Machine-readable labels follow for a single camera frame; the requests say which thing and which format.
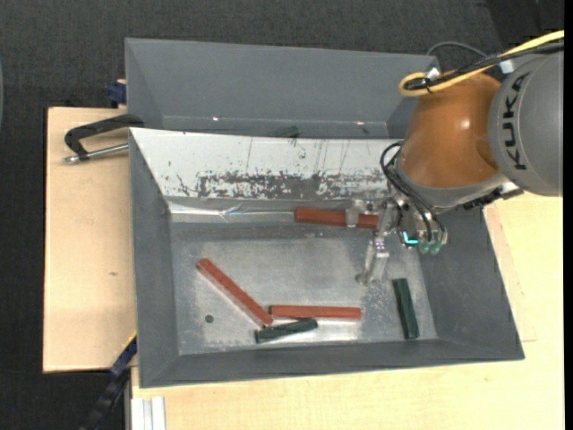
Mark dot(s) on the dark green flat block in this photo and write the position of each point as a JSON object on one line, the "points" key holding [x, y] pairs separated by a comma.
{"points": [[405, 307], [286, 330]]}

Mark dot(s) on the red-brown flat block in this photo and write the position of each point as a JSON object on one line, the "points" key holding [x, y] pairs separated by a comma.
{"points": [[233, 290], [313, 312], [320, 216]]}

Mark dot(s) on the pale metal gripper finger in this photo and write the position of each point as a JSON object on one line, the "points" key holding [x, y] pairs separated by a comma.
{"points": [[352, 215], [379, 264]]}

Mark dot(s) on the grey metal bin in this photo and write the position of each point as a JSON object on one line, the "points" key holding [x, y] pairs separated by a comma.
{"points": [[286, 262]]}

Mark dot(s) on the black cylinder on white bracket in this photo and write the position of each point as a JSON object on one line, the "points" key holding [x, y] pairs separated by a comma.
{"points": [[490, 199]]}

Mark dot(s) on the pale wood flat board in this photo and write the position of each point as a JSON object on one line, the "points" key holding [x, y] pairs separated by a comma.
{"points": [[85, 249]]}

